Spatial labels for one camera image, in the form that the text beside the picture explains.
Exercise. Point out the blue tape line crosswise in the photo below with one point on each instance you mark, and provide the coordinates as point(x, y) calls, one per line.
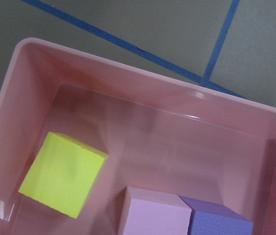
point(129, 47)

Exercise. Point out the purple foam block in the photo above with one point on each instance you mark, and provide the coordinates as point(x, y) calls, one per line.
point(214, 219)

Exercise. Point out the yellow foam block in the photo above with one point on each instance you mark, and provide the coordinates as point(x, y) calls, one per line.
point(63, 174)

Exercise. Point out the blue tape line lengthwise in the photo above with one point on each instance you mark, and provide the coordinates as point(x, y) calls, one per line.
point(221, 39)

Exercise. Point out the pink plastic bin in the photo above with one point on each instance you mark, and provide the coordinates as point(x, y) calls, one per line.
point(160, 134)

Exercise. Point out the pink foam block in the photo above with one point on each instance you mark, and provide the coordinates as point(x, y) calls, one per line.
point(147, 212)

